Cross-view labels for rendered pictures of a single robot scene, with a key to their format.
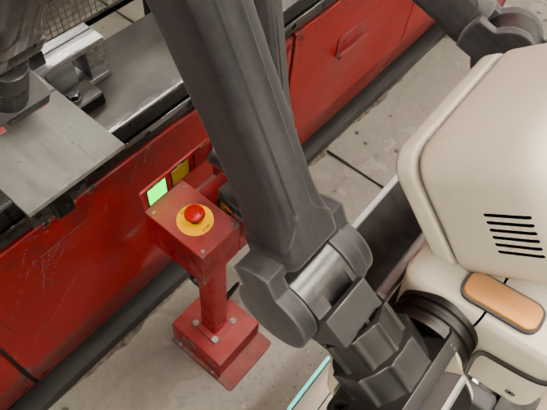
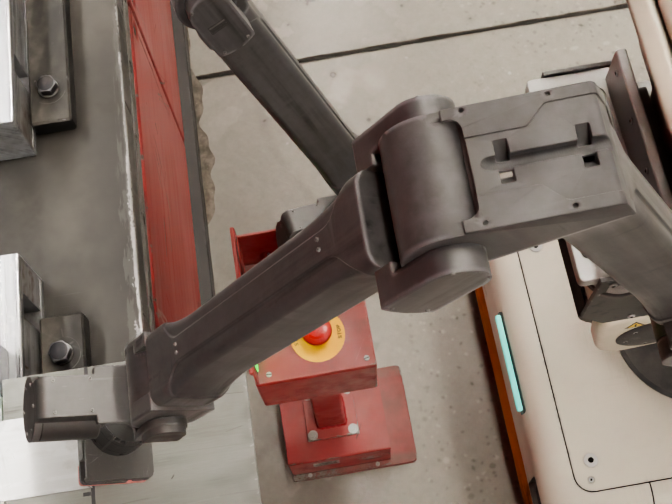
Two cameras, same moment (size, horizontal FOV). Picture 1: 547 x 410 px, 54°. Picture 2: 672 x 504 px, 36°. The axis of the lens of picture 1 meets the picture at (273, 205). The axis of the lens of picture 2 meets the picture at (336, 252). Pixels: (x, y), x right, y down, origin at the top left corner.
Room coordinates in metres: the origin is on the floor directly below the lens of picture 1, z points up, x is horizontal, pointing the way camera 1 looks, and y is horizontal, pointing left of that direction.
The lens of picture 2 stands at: (0.18, 0.35, 2.09)
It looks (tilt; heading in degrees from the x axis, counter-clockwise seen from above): 69 degrees down; 324
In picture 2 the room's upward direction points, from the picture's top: 7 degrees counter-clockwise
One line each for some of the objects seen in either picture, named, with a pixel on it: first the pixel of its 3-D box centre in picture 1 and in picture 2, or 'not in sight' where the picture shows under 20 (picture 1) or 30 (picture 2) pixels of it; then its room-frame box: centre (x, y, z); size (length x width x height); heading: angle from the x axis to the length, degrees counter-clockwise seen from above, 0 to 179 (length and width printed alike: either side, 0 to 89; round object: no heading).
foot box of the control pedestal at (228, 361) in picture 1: (221, 335); (346, 416); (0.56, 0.10, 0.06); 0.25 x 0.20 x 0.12; 57
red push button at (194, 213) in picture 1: (194, 216); (316, 332); (0.53, 0.15, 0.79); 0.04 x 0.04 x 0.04
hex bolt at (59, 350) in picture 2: (72, 94); (60, 352); (0.69, 0.40, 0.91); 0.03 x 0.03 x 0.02
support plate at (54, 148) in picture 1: (25, 133); (129, 444); (0.52, 0.41, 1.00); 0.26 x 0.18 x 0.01; 56
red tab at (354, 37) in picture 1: (353, 37); not in sight; (1.36, -0.18, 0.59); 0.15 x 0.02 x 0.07; 146
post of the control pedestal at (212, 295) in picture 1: (212, 284); (321, 377); (0.58, 0.13, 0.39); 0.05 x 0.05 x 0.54; 57
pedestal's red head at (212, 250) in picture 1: (208, 210); (306, 310); (0.58, 0.13, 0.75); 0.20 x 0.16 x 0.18; 147
